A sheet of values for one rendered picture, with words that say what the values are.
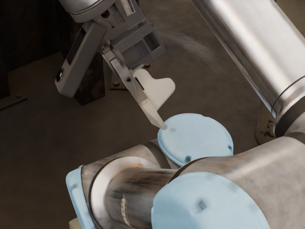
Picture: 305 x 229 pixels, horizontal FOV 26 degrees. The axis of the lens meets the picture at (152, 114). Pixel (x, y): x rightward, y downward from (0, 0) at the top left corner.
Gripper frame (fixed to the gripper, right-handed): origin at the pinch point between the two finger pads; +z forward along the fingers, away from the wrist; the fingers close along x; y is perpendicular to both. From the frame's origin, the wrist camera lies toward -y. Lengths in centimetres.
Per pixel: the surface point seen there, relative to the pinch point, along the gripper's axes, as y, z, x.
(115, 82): -1, 33, 85
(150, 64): 10, 37, 90
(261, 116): 25, 48, 51
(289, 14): 38, 20, 37
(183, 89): 13, 44, 78
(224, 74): 27, 49, 80
